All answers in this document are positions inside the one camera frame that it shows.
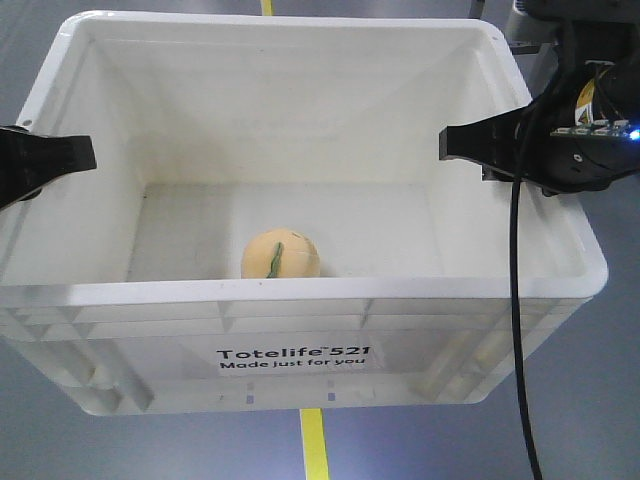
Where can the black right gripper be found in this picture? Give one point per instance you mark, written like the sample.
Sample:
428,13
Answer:
580,134

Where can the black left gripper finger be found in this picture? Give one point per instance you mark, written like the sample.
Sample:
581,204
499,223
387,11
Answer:
29,162

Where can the white plastic tote box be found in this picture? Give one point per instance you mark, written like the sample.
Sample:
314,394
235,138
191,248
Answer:
123,284

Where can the yellow round plush toy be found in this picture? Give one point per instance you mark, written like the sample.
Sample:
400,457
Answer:
280,253

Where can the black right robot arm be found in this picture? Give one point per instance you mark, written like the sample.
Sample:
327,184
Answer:
585,31

